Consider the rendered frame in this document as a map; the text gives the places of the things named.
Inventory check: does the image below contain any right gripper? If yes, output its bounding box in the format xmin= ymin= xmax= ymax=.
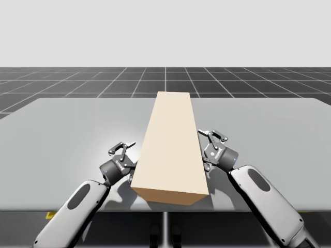
xmin=197 ymin=129 xmax=239 ymax=179

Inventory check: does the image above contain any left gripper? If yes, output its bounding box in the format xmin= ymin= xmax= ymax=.
xmin=99 ymin=141 xmax=138 ymax=187

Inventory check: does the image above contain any tall board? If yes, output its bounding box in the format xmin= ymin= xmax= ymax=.
xmin=130 ymin=91 xmax=209 ymax=207

